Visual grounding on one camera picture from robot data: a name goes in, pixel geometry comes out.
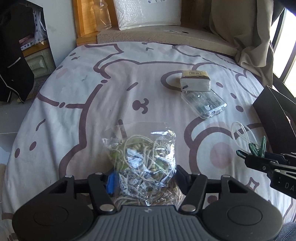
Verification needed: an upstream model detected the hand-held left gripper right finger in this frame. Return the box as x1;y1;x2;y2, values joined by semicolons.
176;165;248;212

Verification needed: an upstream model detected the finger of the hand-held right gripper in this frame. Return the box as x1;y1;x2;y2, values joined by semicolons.
265;152;296;166
245;155;278;174

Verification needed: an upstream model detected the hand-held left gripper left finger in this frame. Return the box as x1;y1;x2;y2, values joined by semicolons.
50;173;117;214

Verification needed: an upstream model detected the green plastic clip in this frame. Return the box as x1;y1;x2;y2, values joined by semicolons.
258;136;267;156
236;143;259;159

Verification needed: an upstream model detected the clear bag of rubber bands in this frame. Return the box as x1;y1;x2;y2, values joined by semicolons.
102;130;185;207

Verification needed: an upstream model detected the black cardboard box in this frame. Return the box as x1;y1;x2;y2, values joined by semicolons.
253;85;296;154

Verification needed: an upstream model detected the white cord loop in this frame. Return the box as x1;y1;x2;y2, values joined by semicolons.
231;121;258;149

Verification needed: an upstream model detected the clear plastic case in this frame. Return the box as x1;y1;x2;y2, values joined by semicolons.
181;89;226;120

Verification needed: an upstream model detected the yellow tissue pack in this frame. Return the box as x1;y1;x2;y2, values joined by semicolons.
179;70;211;92

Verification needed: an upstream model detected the bear print bedsheet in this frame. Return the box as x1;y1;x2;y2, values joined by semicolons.
0;42;296;241

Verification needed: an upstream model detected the black window grille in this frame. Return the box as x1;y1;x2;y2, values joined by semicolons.
269;0;296;98

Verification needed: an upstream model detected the beige curtain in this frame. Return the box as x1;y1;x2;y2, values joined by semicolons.
209;0;281;87

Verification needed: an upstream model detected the white low cabinet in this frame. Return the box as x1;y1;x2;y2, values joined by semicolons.
23;46;56;98

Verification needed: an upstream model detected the black jacket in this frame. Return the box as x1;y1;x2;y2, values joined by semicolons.
0;0;44;102

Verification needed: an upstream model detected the white bubble mailer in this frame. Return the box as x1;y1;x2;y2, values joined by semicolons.
113;0;182;31

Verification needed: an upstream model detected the clear glass bottle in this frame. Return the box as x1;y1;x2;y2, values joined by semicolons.
92;0;112;32

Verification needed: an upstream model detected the metal storage rack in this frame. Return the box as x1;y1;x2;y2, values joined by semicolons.
20;7;49;50

